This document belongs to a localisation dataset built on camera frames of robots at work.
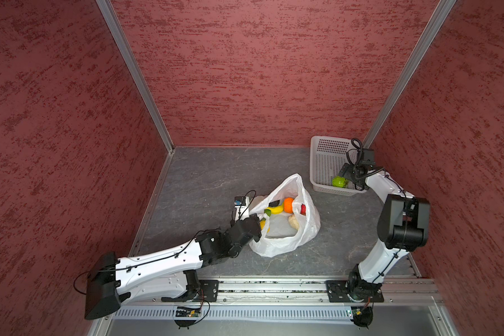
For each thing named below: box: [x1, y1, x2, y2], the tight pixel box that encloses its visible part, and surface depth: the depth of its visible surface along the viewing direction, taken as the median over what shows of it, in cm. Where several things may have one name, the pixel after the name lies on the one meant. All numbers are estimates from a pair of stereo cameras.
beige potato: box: [288, 214, 300, 231], surface depth 89 cm
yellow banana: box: [264, 203, 285, 215], surface depth 95 cm
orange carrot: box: [283, 196, 294, 214], surface depth 92 cm
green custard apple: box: [331, 175, 349, 189], surface depth 99 cm
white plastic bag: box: [248, 173, 321, 258], surface depth 81 cm
